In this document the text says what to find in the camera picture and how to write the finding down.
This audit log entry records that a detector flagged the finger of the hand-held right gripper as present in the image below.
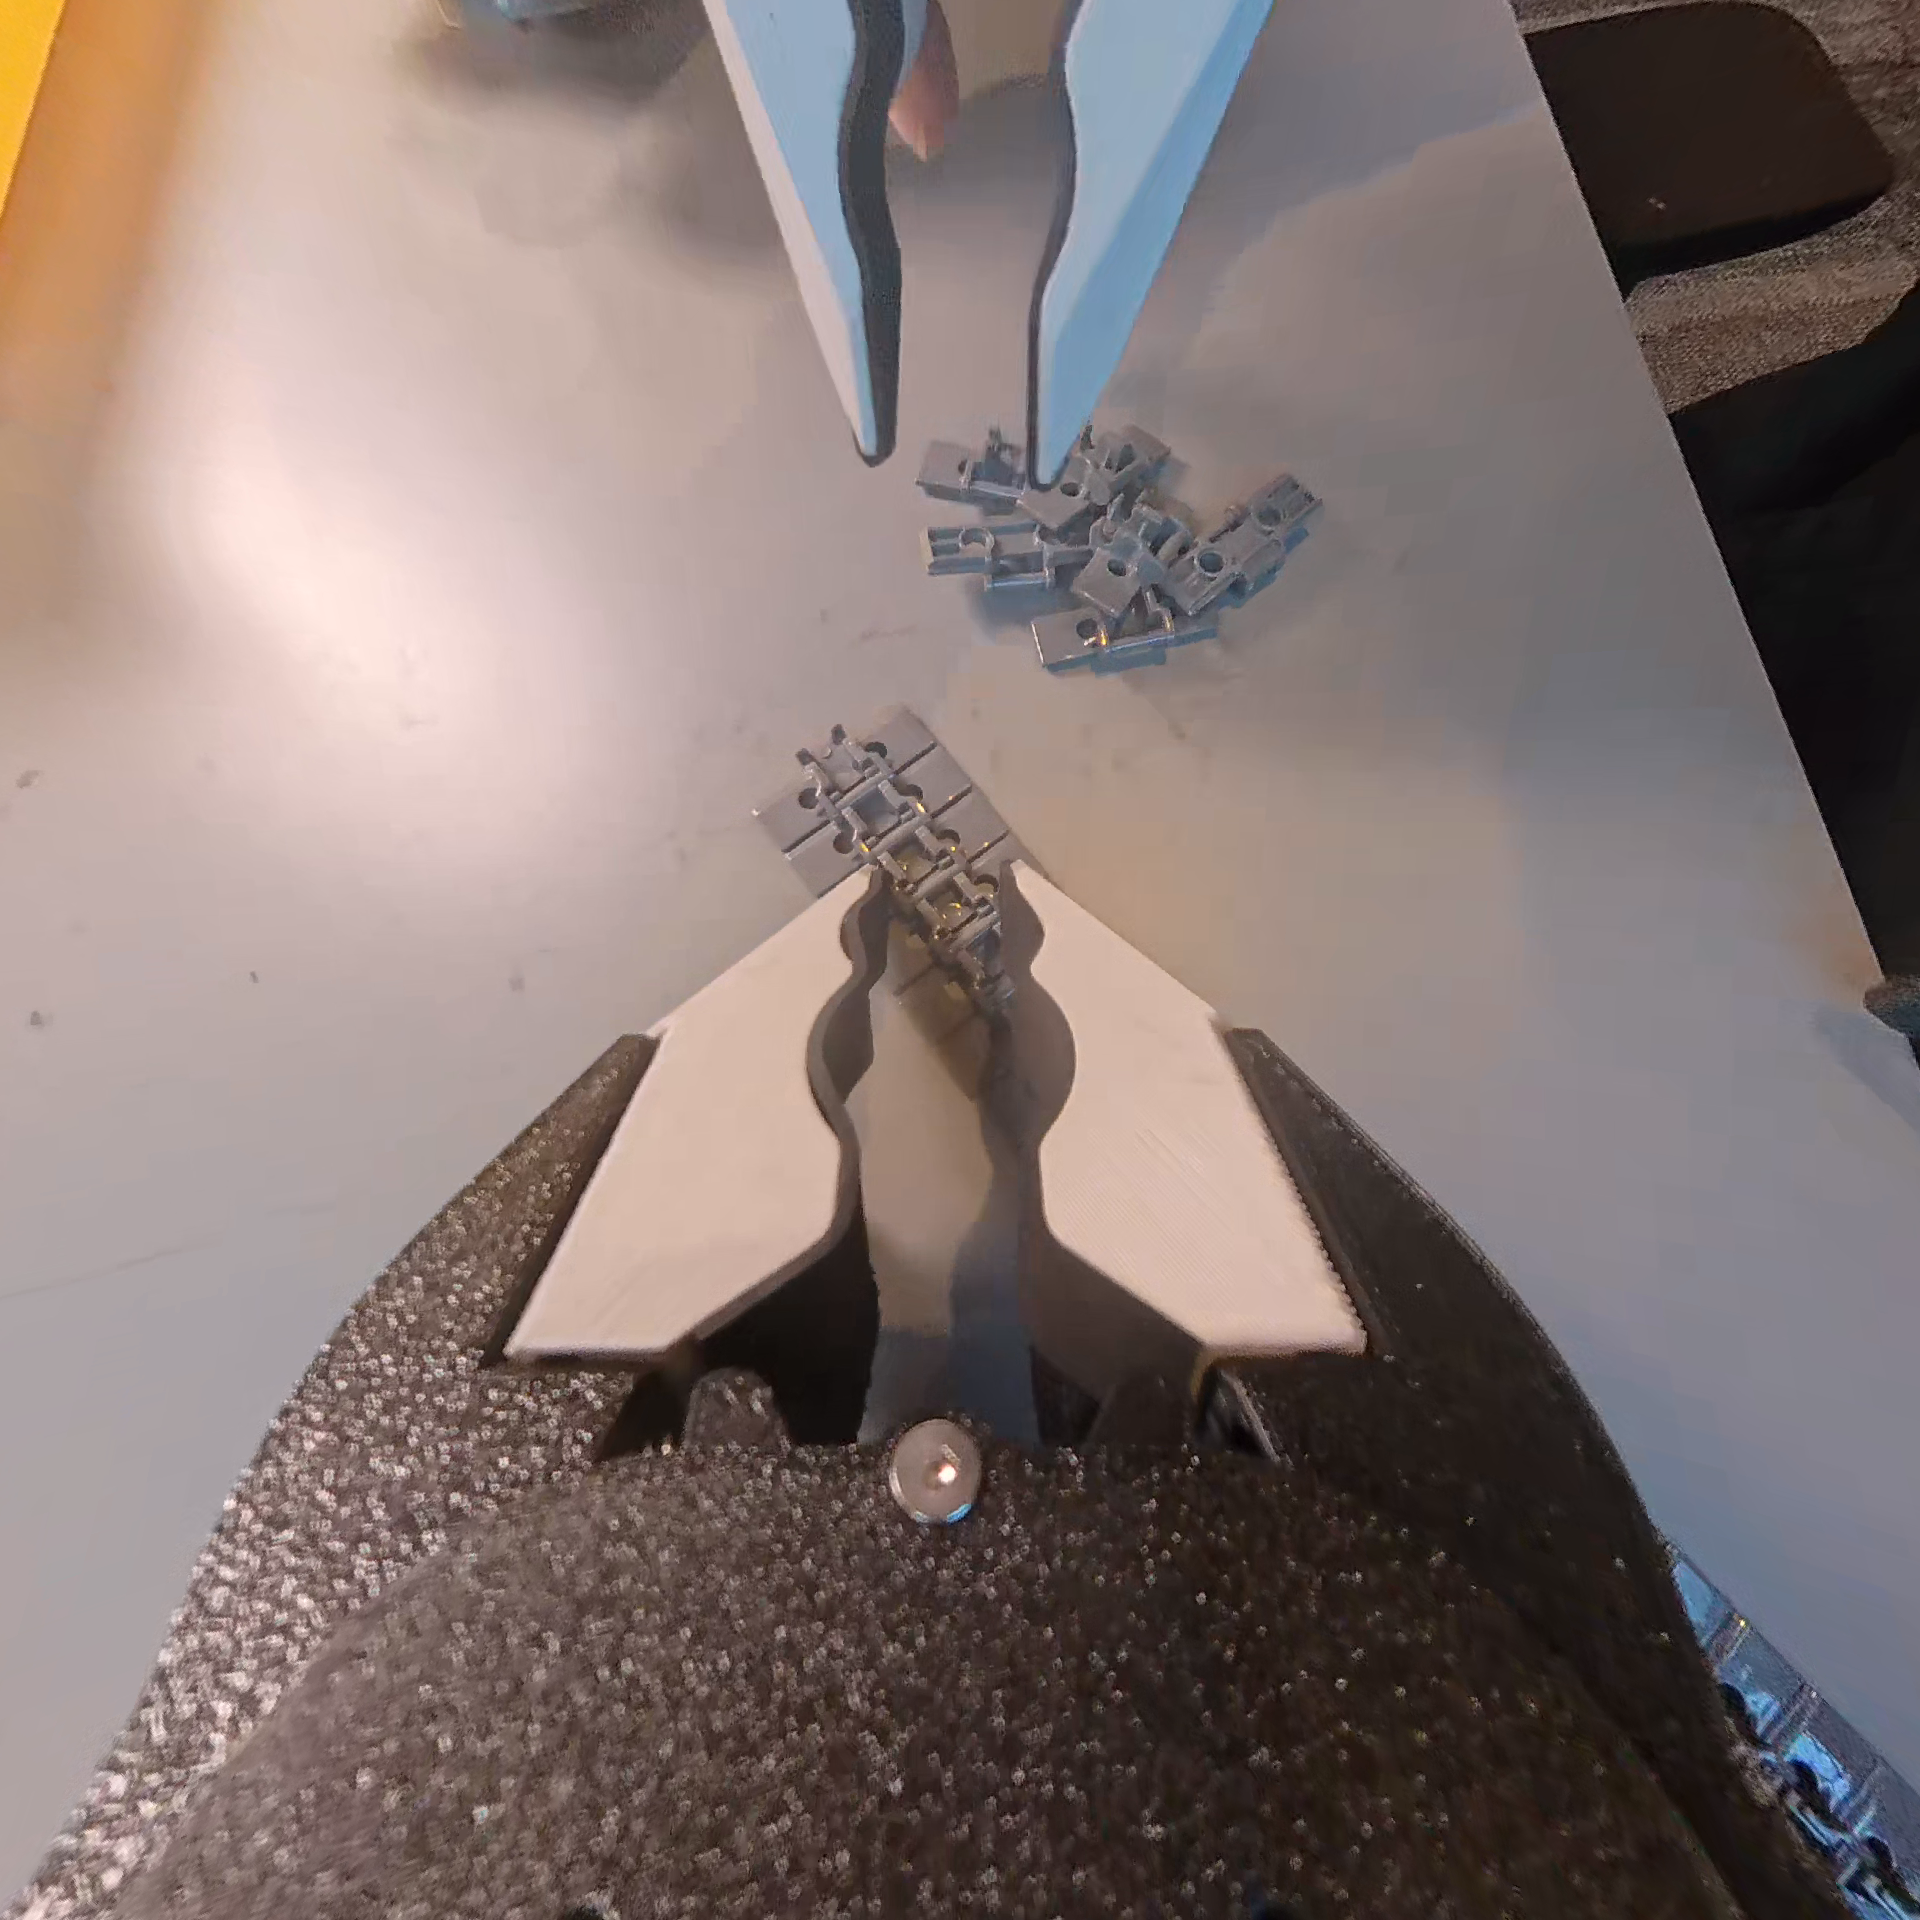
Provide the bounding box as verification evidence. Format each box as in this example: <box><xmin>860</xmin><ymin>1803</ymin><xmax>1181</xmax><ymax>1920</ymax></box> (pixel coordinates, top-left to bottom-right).
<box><xmin>703</xmin><ymin>0</ymin><xmax>911</xmax><ymax>463</ymax></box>
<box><xmin>1025</xmin><ymin>0</ymin><xmax>1282</xmax><ymax>494</ymax></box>

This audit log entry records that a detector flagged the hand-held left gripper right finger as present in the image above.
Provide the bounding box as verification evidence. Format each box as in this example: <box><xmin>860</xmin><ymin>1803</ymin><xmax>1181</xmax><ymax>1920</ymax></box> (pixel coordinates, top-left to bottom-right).
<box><xmin>1005</xmin><ymin>858</ymin><xmax>1372</xmax><ymax>1449</ymax></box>

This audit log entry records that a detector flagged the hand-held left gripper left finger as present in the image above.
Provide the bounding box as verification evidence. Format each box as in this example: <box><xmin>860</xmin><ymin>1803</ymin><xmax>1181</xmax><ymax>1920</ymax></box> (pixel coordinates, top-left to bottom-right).
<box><xmin>504</xmin><ymin>871</ymin><xmax>890</xmax><ymax>1449</ymax></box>

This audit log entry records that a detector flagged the grey toy track chain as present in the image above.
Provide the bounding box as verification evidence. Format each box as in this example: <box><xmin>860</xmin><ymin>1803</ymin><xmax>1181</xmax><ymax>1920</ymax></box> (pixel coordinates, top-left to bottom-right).
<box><xmin>755</xmin><ymin>705</ymin><xmax>1920</xmax><ymax>1920</ymax></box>

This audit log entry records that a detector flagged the pile of grey track pieces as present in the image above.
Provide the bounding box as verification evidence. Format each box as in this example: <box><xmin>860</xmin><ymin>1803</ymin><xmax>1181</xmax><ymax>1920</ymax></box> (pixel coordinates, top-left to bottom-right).
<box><xmin>917</xmin><ymin>422</ymin><xmax>1328</xmax><ymax>676</ymax></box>

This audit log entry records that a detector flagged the person's right hand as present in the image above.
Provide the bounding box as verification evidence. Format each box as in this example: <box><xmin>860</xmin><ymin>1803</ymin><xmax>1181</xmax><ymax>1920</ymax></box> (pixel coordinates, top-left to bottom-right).
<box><xmin>885</xmin><ymin>0</ymin><xmax>964</xmax><ymax>162</ymax></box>

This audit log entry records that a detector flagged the dark rounded object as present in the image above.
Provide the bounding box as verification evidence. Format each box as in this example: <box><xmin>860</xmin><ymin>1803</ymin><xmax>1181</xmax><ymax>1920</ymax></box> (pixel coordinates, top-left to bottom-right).
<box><xmin>1515</xmin><ymin>0</ymin><xmax>1898</xmax><ymax>285</ymax></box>

